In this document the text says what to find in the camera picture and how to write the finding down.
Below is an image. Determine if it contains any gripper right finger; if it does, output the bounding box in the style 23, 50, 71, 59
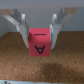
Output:
49, 7, 77, 46

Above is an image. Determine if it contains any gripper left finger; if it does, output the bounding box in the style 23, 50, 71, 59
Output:
0, 8, 31, 49

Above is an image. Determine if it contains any pink block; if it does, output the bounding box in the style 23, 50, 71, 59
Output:
27, 27, 54, 57

